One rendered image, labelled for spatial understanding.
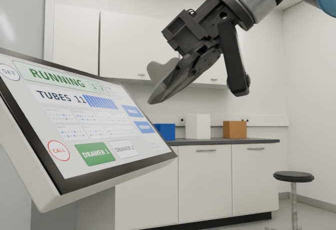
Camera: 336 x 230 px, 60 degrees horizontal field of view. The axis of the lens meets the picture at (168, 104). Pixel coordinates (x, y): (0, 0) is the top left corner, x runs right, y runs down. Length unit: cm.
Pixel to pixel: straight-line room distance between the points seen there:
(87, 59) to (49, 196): 268
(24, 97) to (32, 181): 15
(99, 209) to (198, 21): 47
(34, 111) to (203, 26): 31
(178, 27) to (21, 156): 31
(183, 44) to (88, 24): 273
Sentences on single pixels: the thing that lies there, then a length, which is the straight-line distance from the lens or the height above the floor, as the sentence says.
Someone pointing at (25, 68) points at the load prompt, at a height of 116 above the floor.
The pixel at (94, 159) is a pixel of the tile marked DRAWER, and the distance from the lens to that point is 54.
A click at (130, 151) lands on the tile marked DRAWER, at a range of 66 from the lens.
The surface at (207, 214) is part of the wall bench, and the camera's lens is 315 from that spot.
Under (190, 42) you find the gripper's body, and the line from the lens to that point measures 47.
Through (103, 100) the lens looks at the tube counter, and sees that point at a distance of 75.
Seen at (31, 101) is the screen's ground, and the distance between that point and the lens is 54.
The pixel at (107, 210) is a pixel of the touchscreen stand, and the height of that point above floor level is 85.
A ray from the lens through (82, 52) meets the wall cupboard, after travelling 308.
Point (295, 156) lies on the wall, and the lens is 456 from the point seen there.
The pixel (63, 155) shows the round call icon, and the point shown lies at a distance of 49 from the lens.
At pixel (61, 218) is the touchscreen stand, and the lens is 68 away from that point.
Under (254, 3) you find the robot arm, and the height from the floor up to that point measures 123.
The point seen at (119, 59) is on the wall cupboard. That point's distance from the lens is 313.
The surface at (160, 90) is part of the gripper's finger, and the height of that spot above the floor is 111.
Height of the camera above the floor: 105
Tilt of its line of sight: 4 degrees up
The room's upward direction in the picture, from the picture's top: straight up
